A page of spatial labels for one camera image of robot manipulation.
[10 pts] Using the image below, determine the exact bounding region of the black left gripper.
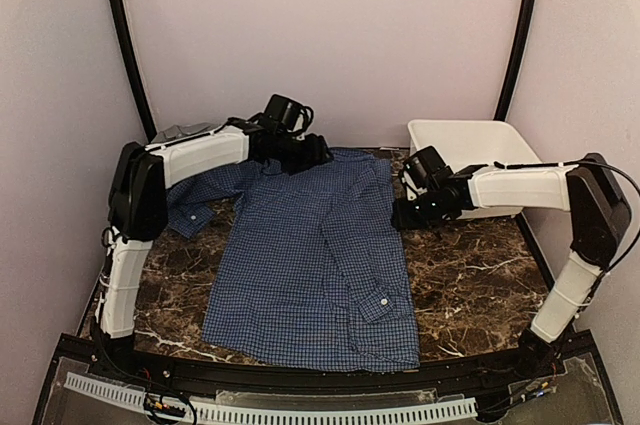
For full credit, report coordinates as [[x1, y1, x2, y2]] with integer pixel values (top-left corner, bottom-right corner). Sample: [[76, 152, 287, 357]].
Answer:
[[276, 133, 335, 175]]

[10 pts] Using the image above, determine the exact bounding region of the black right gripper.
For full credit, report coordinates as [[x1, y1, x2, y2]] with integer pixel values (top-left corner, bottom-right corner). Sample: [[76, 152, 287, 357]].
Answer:
[[392, 189, 452, 232]]

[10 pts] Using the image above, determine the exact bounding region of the blue checked long sleeve shirt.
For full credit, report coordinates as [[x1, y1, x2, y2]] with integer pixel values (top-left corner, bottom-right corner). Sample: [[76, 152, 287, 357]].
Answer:
[[167, 148, 420, 372]]

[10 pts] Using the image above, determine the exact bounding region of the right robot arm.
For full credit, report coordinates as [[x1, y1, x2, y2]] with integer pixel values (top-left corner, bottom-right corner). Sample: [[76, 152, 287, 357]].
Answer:
[[392, 146, 632, 379]]

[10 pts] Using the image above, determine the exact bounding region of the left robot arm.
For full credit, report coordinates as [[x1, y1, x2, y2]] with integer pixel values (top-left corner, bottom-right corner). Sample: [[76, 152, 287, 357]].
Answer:
[[91, 117, 332, 343]]

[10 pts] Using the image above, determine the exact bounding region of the white plastic basket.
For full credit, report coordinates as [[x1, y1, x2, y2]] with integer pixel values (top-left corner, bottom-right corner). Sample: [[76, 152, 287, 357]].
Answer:
[[408, 119, 562, 220]]

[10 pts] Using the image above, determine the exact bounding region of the grey folded shirt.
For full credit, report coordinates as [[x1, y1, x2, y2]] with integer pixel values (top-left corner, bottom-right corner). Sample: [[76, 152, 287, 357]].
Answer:
[[151, 122, 216, 144]]

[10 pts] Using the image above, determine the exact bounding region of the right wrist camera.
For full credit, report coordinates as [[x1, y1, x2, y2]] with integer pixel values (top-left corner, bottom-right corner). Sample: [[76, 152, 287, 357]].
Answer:
[[399, 146, 453, 201]]

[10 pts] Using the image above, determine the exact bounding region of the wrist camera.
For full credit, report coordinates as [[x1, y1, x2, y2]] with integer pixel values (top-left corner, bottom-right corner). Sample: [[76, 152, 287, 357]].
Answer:
[[399, 146, 453, 201], [258, 94, 314, 138]]

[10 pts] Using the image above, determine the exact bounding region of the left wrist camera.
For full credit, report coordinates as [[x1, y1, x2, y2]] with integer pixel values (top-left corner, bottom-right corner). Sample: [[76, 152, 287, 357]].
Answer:
[[258, 94, 314, 138]]

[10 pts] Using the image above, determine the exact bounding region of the black front rail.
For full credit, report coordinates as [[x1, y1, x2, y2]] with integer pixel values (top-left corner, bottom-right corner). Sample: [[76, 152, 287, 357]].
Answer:
[[59, 334, 591, 399]]

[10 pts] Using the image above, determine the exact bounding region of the white slotted cable duct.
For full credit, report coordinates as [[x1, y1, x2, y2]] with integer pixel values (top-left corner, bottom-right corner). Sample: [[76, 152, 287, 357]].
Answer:
[[64, 372, 477, 424]]

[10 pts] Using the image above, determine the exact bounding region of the right black frame post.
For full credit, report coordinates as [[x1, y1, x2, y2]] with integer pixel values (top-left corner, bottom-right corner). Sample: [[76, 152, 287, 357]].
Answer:
[[493, 0, 536, 122]]

